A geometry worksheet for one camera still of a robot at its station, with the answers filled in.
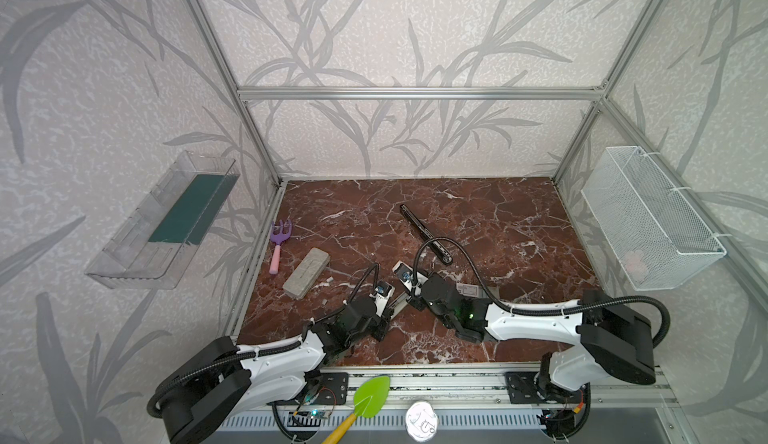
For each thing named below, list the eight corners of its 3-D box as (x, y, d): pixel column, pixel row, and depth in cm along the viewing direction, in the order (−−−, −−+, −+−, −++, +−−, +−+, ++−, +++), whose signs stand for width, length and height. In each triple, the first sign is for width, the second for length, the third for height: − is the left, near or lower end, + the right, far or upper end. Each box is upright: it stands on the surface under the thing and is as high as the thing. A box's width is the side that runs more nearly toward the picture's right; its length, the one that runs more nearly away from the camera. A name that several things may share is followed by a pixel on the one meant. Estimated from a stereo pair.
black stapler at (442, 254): (444, 266, 98) (445, 262, 96) (400, 210, 114) (400, 205, 111) (451, 262, 99) (452, 258, 97) (406, 207, 115) (407, 202, 112)
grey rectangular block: (282, 292, 92) (279, 287, 90) (314, 251, 102) (312, 245, 99) (302, 302, 90) (299, 298, 88) (332, 259, 100) (331, 254, 97)
